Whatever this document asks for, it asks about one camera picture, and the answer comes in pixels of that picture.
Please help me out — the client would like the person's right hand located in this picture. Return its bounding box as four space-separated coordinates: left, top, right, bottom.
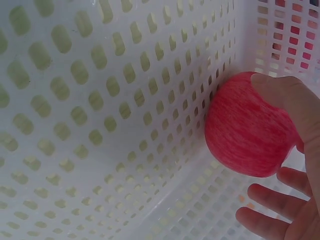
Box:
235 73 320 240

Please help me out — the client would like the red apple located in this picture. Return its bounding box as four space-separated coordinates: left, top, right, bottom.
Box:
204 71 305 179

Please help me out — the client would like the white perforated plastic basket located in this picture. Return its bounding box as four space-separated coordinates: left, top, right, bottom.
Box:
0 0 320 240

